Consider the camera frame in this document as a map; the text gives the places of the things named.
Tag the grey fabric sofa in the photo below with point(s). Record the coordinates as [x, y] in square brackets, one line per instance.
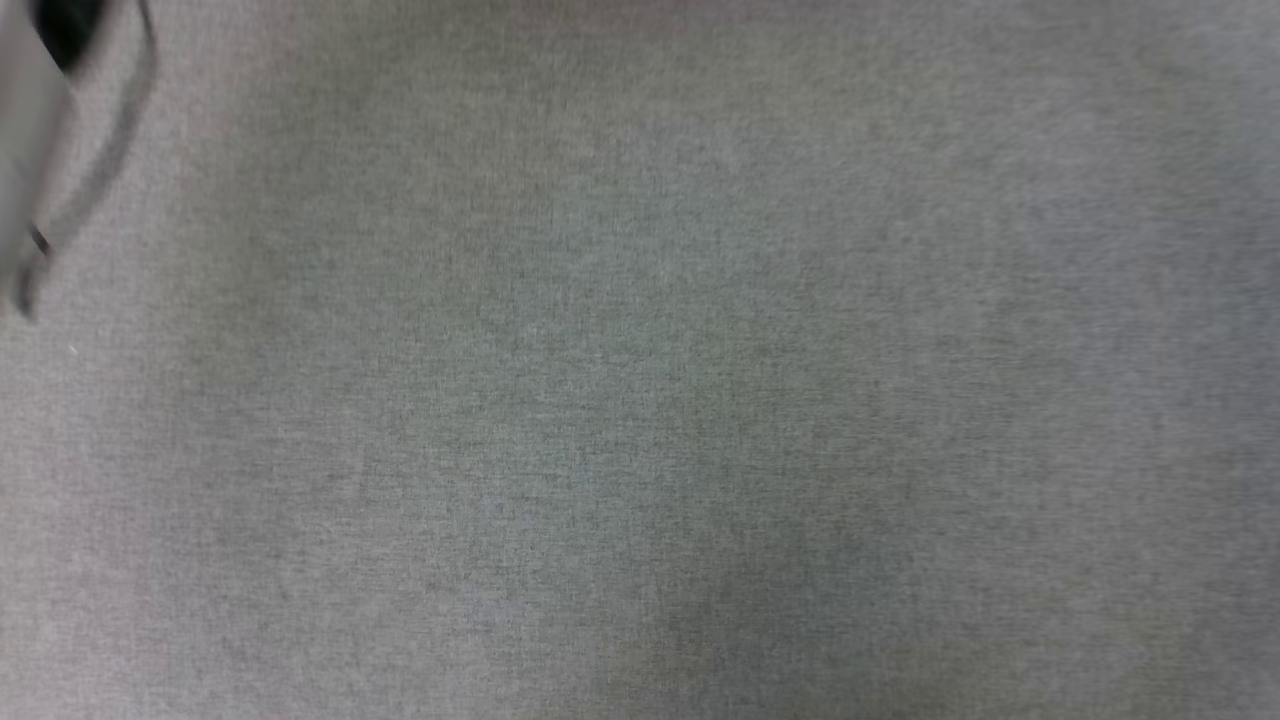
[700, 400]

